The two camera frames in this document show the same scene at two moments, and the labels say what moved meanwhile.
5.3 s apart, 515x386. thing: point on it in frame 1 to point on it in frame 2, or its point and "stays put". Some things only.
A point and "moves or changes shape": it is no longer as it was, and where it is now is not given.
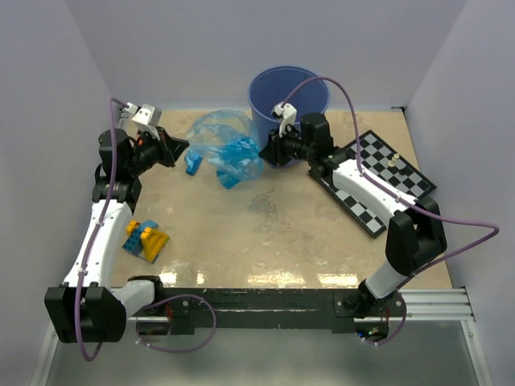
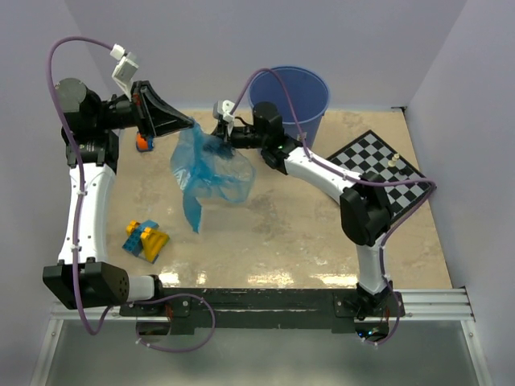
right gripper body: x=288 y=147 to x=241 y=137
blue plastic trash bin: x=307 y=91 stays put
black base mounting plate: x=185 y=310 stays put
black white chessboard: x=386 y=163 stays put
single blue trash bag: x=228 y=139 moves or changes shape
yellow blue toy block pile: x=145 y=240 stays put
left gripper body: x=153 y=149 to x=120 y=113
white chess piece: x=393 y=162 stays put
